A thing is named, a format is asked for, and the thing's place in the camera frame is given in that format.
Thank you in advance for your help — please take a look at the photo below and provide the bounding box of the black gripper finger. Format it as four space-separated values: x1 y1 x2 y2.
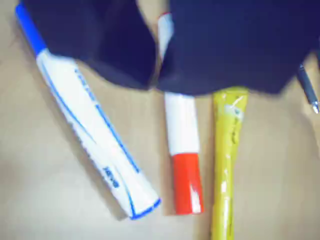
156 0 320 96
21 0 158 90

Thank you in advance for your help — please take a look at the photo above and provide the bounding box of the red and white marker pen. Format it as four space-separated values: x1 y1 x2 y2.
157 11 205 216

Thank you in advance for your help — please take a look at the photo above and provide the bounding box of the blue and white marker pen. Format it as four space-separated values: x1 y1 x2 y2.
14 1 162 221

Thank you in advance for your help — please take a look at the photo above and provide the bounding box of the yellow sachet with green end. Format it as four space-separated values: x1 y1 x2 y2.
210 86 250 240

